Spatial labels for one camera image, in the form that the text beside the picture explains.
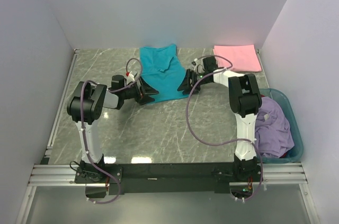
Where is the lavender t shirt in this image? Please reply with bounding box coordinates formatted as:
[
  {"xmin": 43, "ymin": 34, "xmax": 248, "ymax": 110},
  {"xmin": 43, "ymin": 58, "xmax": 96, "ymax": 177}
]
[{"xmin": 255, "ymin": 97, "xmax": 295, "ymax": 158}]

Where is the red t shirt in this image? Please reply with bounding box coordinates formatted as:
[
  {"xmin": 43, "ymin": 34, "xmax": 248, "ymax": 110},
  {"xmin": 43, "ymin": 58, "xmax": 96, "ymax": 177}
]
[{"xmin": 280, "ymin": 150, "xmax": 291, "ymax": 159}]

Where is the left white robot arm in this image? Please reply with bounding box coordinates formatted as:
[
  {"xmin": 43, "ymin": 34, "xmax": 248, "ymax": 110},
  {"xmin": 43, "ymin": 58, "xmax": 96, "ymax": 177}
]
[{"xmin": 67, "ymin": 74, "xmax": 159, "ymax": 183}]

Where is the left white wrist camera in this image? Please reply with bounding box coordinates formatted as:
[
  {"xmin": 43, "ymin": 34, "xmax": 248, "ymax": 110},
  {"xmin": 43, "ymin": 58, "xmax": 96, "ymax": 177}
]
[{"xmin": 126, "ymin": 70, "xmax": 139, "ymax": 81}]

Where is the folded pink t shirt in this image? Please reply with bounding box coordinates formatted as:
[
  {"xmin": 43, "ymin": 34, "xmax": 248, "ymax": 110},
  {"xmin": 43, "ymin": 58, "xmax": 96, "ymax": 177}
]
[{"xmin": 213, "ymin": 44, "xmax": 262, "ymax": 73}]

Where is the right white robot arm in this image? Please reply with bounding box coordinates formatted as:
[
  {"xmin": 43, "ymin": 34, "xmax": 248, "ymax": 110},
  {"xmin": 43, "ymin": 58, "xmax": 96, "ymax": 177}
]
[{"xmin": 177, "ymin": 55, "xmax": 262, "ymax": 181}]

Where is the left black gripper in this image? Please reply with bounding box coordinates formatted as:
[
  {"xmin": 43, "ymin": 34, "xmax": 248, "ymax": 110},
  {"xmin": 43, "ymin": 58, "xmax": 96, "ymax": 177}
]
[{"xmin": 121, "ymin": 76, "xmax": 159, "ymax": 105}]

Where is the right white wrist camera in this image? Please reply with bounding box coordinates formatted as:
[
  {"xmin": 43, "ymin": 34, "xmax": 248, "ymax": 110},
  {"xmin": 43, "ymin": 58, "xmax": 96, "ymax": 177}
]
[{"xmin": 191, "ymin": 58, "xmax": 204, "ymax": 74}]

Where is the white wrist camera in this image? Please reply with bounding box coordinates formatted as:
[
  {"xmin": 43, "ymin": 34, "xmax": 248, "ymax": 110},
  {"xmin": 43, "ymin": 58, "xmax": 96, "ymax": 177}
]
[
  {"xmin": 191, "ymin": 58, "xmax": 204, "ymax": 74},
  {"xmin": 126, "ymin": 70, "xmax": 139, "ymax": 81}
]

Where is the aluminium frame rail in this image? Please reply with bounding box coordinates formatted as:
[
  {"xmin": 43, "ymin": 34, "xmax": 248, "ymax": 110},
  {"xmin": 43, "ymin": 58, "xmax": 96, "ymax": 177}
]
[{"xmin": 28, "ymin": 163, "xmax": 308, "ymax": 187}]

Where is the teal plastic laundry basket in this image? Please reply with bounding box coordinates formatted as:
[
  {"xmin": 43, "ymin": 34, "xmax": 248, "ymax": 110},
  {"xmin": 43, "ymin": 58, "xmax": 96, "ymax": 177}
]
[{"xmin": 255, "ymin": 88, "xmax": 304, "ymax": 164}]

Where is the teal t shirt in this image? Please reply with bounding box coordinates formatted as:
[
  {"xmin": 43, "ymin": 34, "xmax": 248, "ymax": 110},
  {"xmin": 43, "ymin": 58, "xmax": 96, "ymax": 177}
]
[{"xmin": 139, "ymin": 44, "xmax": 188, "ymax": 103}]

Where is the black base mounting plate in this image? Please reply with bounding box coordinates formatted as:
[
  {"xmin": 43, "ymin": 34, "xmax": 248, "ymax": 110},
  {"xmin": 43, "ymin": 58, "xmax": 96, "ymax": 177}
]
[{"xmin": 74, "ymin": 162, "xmax": 260, "ymax": 195}]

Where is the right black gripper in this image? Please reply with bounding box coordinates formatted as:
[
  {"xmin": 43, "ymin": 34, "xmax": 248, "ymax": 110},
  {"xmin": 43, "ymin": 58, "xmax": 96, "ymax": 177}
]
[{"xmin": 177, "ymin": 69, "xmax": 210, "ymax": 95}]

